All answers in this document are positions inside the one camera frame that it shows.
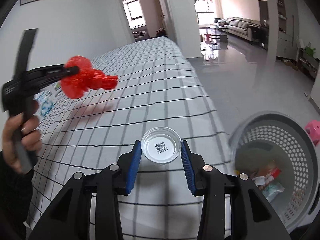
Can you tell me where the light blue wipes packet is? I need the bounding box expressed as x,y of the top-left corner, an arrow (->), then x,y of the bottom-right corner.
262,182 -> 285,203

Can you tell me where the red plastic bag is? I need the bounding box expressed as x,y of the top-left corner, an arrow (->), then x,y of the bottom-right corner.
60,56 -> 118,99

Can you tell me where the red toothpaste box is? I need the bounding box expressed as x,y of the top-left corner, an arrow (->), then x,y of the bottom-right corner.
251,162 -> 281,191

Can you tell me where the clear plastic lid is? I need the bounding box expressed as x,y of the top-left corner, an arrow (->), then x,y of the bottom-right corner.
141,127 -> 181,164

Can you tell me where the person's left hand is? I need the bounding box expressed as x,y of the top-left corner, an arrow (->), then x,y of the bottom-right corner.
2,113 -> 42,174

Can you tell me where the blue white tissue pack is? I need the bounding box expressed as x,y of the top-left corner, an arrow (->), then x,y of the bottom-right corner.
34,82 -> 61,121

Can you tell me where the grey perforated laundry basket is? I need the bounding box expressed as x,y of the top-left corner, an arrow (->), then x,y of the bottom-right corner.
229,111 -> 319,232

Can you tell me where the pink plastic stool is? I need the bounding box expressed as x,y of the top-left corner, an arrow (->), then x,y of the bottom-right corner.
305,120 -> 320,146

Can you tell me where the checkered white tablecloth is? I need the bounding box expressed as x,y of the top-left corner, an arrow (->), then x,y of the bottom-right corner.
27,37 -> 231,239

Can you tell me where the green tote bag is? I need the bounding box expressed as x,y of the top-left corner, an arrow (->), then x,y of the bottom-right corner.
304,42 -> 316,57

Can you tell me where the red small stool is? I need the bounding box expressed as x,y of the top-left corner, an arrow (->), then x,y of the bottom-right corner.
204,34 -> 212,43

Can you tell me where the glass coffee table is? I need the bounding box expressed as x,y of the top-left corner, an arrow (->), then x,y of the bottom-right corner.
206,24 -> 228,35

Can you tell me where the beige sofa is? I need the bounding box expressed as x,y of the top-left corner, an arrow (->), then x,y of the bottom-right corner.
214,17 -> 261,42

